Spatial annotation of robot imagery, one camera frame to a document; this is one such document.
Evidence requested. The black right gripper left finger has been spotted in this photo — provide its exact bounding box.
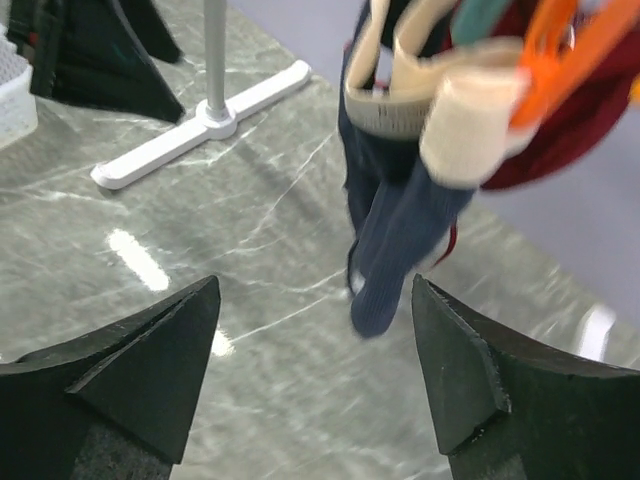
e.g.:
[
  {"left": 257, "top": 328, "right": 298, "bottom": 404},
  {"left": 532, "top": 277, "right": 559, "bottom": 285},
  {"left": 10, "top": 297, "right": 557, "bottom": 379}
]
[{"left": 1, "top": 276, "right": 221, "bottom": 479}]

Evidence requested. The orange clothespin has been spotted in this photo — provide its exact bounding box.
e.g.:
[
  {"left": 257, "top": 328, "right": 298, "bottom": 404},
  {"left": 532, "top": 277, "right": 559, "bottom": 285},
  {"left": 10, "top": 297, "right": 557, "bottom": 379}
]
[{"left": 510, "top": 0, "right": 639, "bottom": 129}]

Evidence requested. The teal clothespin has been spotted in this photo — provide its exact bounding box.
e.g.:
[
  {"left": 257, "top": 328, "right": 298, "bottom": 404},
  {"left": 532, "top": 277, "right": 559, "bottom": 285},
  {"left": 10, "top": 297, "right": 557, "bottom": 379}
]
[{"left": 450, "top": 0, "right": 512, "bottom": 46}]

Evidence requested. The white perforated plastic basket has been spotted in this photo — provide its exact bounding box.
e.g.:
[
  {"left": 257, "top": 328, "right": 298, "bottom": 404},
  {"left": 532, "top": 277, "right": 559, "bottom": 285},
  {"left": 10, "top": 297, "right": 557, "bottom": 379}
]
[{"left": 0, "top": 25, "right": 38, "bottom": 149}]

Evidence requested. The navy blue underwear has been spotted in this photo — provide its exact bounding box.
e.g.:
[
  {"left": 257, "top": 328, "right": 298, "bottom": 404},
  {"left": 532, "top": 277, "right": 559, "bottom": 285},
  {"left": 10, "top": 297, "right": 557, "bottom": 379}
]
[{"left": 338, "top": 1, "right": 535, "bottom": 339}]

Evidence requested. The dark red lace bra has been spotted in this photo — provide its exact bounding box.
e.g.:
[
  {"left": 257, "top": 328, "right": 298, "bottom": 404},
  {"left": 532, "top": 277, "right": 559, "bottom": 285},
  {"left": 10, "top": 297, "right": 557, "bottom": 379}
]
[{"left": 432, "top": 0, "right": 640, "bottom": 268}]

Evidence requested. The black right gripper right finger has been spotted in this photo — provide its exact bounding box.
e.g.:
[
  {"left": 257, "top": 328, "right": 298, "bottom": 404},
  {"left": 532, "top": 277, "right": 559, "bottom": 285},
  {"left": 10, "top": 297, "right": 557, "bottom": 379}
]
[{"left": 412, "top": 277, "right": 639, "bottom": 480}]

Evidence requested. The silver clothes rack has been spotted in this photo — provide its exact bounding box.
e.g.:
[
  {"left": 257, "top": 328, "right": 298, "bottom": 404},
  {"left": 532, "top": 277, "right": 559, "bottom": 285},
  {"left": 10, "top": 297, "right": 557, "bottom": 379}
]
[{"left": 90, "top": 0, "right": 312, "bottom": 190}]

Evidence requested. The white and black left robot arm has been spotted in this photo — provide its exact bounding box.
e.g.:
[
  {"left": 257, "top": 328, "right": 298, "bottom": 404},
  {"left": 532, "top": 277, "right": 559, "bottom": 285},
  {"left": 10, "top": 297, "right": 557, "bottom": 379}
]
[{"left": 10, "top": 1, "right": 185, "bottom": 123}]

